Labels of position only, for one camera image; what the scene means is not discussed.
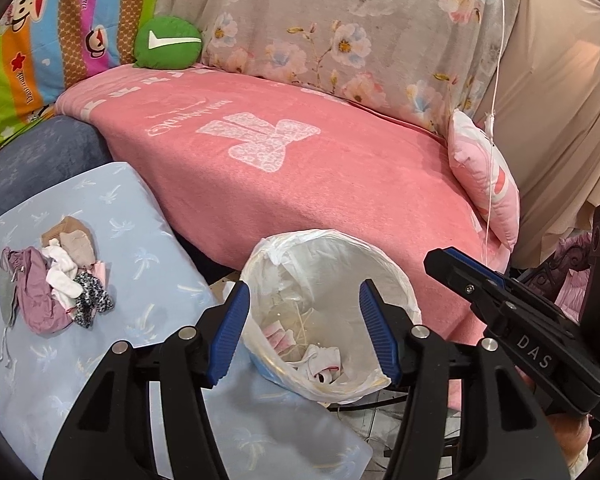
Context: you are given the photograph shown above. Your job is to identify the white hanging cable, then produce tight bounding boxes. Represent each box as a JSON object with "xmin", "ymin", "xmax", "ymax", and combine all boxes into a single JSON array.
[{"xmin": 482, "ymin": 0, "xmax": 506, "ymax": 266}]

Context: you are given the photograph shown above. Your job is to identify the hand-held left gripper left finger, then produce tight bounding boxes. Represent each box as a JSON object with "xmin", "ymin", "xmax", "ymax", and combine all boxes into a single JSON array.
[{"xmin": 42, "ymin": 281, "xmax": 252, "ymax": 480}]

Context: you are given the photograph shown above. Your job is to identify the black white leopard scrunchie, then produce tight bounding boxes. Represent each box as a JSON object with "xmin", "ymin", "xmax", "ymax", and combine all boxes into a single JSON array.
[{"xmin": 72, "ymin": 271, "xmax": 116, "ymax": 330}]

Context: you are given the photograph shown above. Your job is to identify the white bin with plastic liner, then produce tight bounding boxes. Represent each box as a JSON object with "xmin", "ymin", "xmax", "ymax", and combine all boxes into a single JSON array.
[{"xmin": 239, "ymin": 229, "xmax": 424, "ymax": 404}]

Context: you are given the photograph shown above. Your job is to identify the light blue palm print cloth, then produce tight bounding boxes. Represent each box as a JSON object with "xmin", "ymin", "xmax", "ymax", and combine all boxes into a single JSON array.
[{"xmin": 0, "ymin": 161, "xmax": 374, "ymax": 480}]

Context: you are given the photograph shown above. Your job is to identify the person's right hand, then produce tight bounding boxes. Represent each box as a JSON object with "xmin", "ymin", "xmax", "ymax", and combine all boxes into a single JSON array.
[{"xmin": 544, "ymin": 411, "xmax": 594, "ymax": 469}]

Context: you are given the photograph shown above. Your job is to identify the pink blanket with bow print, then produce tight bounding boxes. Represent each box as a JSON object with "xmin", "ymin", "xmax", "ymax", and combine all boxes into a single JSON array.
[{"xmin": 55, "ymin": 62, "xmax": 512, "ymax": 347}]

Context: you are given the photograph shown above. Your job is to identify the green round cushion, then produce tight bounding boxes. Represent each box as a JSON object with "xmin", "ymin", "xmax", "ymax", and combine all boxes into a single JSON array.
[{"xmin": 133, "ymin": 15, "xmax": 204, "ymax": 70}]

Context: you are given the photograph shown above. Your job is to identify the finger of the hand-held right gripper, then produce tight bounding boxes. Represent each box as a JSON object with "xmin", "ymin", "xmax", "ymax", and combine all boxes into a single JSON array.
[{"xmin": 424, "ymin": 247, "xmax": 519, "ymax": 337}]

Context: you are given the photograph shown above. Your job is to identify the small pink white pillow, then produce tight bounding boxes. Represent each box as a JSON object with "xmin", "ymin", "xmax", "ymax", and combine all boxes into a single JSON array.
[{"xmin": 447, "ymin": 110, "xmax": 522, "ymax": 251}]

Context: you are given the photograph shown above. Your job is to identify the white socks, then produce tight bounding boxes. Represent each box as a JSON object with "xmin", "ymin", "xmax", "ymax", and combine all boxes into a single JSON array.
[{"xmin": 45, "ymin": 240, "xmax": 84, "ymax": 311}]

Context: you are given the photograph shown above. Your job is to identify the floral grey pillow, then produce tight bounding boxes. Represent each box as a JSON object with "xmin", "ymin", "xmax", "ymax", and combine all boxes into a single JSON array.
[{"xmin": 152, "ymin": 0, "xmax": 526, "ymax": 137}]

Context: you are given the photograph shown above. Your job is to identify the colourful monkey print pillow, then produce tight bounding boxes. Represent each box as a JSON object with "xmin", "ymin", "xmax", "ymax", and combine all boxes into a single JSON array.
[{"xmin": 0, "ymin": 0, "xmax": 164, "ymax": 149}]

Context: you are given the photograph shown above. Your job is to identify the pink white striped cloth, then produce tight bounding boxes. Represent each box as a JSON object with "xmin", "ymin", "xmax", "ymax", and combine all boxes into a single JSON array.
[{"xmin": 262, "ymin": 322, "xmax": 296, "ymax": 356}]

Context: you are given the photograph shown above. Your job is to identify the beige sock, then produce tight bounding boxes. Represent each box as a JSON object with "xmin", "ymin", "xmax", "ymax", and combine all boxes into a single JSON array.
[{"xmin": 41, "ymin": 216, "xmax": 95, "ymax": 269}]

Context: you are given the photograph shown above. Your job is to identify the black floor cable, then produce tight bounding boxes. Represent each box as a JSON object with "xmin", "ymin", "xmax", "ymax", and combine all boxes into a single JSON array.
[{"xmin": 337, "ymin": 394, "xmax": 407, "ymax": 414}]

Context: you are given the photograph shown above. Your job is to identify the mauve cloth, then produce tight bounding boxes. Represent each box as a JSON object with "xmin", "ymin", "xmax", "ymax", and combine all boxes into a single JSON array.
[{"xmin": 2, "ymin": 247, "xmax": 74, "ymax": 335}]

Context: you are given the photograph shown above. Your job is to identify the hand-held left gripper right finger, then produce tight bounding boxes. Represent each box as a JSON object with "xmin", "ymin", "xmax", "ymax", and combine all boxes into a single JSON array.
[{"xmin": 359, "ymin": 280, "xmax": 572, "ymax": 480}]

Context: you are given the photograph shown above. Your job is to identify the beige curtain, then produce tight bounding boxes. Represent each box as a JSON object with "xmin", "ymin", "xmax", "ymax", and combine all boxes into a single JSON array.
[{"xmin": 472, "ymin": 0, "xmax": 600, "ymax": 269}]

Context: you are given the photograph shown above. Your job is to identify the blue grey cushion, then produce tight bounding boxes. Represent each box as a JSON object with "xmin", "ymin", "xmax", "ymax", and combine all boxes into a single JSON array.
[{"xmin": 0, "ymin": 115, "xmax": 112, "ymax": 231}]

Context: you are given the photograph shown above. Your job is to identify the purple ornate furniture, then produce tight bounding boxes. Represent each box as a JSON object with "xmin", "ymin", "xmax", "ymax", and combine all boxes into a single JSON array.
[{"xmin": 520, "ymin": 232, "xmax": 597, "ymax": 326}]

